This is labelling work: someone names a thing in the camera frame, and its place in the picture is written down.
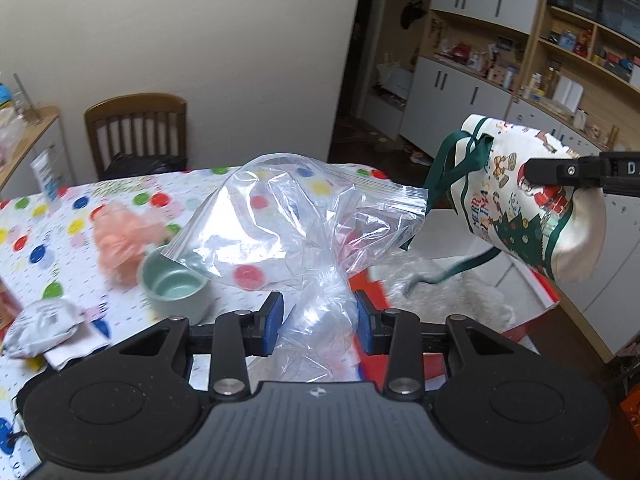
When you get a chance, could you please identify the Christmas print drawstring bag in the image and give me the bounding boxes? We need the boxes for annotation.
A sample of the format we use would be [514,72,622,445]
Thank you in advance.
[404,114,606,295]

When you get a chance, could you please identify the clear plastic zip bag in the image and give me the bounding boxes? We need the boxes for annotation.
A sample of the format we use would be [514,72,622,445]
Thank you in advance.
[163,153,428,385]

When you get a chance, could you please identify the pink mesh bath pouf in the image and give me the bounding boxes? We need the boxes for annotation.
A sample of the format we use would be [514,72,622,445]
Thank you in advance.
[93,200,172,287]

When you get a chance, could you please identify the white printed soft packet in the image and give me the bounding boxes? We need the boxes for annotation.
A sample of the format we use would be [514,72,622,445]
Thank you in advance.
[2,298,84,359]

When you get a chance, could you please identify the red and white cardboard box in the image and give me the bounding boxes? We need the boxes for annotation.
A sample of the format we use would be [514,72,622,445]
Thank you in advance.
[349,208,562,380]

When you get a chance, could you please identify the pale green ceramic cup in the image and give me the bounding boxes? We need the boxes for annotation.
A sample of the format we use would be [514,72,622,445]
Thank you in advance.
[138,246,214,325]

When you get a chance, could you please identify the white paper napkin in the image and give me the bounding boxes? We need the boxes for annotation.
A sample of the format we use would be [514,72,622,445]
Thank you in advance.
[44,323,110,370]

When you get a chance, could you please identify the dark wooden chair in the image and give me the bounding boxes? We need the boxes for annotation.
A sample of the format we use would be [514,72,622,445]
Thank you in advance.
[84,92,188,181]

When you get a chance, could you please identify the white blue tube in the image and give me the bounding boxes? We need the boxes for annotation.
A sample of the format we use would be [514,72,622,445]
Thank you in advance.
[30,148,60,210]

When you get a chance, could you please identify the white wall cabinet unit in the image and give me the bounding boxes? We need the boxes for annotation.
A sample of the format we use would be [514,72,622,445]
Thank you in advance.
[357,0,640,361]

